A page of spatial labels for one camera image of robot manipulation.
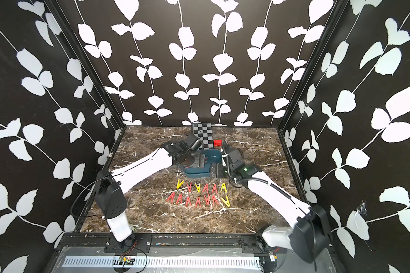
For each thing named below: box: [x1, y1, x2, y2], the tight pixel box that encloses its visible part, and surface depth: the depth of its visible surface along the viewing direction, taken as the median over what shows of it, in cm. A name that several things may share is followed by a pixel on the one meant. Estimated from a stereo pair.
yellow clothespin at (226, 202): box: [220, 195, 231, 208], surface depth 88 cm
